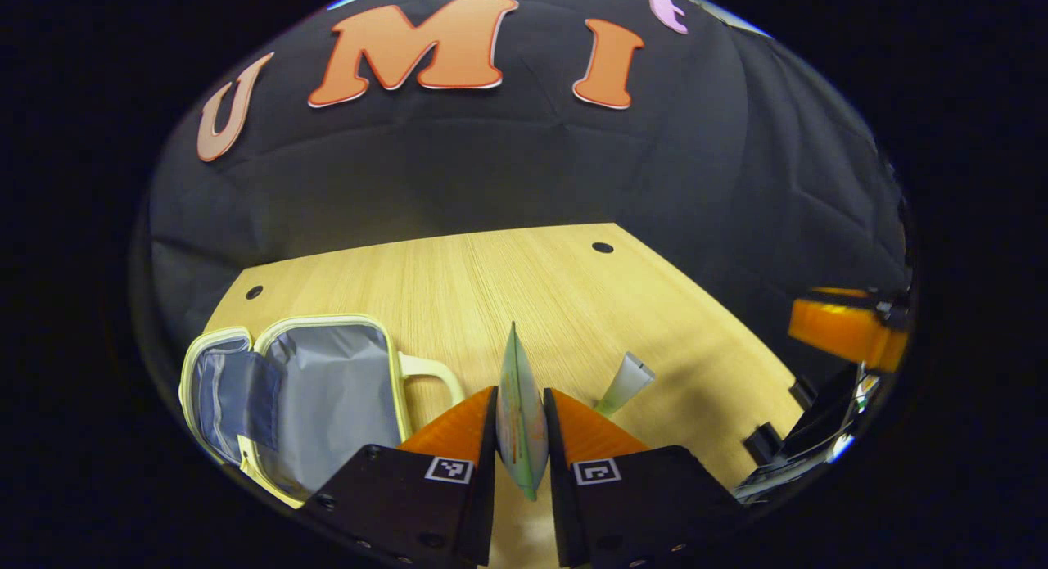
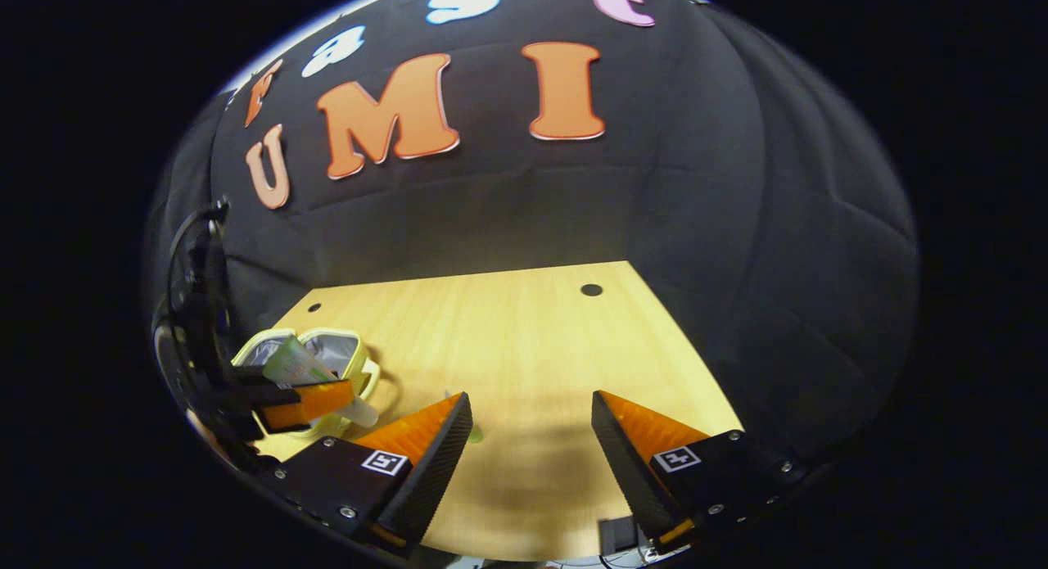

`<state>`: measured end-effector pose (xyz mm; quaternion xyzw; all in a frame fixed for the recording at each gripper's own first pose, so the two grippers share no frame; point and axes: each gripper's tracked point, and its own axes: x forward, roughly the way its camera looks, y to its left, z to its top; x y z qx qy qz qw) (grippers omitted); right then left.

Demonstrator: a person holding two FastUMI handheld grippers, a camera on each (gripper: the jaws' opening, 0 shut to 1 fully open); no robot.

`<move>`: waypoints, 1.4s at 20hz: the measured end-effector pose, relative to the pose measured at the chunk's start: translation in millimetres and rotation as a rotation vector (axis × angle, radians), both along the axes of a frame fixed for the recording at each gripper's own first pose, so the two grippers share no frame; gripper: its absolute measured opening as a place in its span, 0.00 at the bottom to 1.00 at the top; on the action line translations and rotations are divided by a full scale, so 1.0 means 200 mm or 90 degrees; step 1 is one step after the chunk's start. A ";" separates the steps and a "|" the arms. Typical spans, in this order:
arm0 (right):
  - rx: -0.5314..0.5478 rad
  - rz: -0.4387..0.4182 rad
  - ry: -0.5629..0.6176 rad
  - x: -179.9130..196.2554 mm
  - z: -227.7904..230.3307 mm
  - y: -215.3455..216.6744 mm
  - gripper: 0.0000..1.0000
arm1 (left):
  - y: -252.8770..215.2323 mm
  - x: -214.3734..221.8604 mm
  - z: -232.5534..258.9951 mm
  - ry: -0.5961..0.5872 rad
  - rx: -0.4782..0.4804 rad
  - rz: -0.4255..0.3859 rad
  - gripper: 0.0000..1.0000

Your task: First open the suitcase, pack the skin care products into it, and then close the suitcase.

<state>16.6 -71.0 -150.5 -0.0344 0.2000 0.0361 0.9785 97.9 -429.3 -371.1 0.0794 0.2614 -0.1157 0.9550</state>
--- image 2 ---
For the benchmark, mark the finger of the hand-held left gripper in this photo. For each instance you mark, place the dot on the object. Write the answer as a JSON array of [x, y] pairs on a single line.
[[315, 401]]

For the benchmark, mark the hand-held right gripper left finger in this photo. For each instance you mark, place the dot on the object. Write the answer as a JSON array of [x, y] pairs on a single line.
[[434, 479]]

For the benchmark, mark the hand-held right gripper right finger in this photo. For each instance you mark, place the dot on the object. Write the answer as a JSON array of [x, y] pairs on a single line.
[[626, 471]]

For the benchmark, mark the green white skin care tube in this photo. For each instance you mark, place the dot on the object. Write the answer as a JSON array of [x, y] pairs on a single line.
[[295, 364]]

